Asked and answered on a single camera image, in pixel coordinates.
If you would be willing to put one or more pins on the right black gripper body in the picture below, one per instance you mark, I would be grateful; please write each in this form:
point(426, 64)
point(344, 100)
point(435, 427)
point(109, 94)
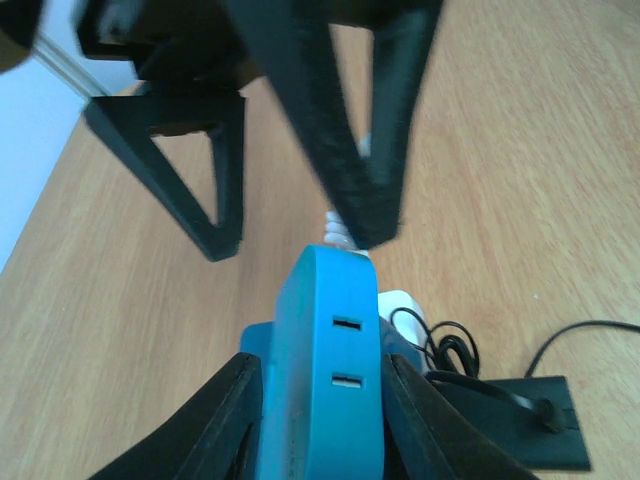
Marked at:
point(169, 42)

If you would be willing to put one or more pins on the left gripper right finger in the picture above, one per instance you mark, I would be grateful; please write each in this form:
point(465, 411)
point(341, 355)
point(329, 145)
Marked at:
point(426, 438)

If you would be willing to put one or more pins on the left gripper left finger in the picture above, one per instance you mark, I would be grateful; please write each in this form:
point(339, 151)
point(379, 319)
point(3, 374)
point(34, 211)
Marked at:
point(214, 435)

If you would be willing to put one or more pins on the light blue adapter plug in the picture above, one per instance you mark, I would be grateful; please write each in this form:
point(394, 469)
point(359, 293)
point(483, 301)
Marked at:
point(322, 414)

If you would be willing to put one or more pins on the black adapter with thin cable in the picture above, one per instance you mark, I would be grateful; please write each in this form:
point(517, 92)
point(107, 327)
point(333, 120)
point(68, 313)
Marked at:
point(532, 419)

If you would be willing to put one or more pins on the white power strip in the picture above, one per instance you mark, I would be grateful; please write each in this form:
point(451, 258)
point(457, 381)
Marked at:
point(403, 327)

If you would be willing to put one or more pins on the dark blue adapter base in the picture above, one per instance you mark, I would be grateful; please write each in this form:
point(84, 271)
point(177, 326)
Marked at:
point(256, 340)

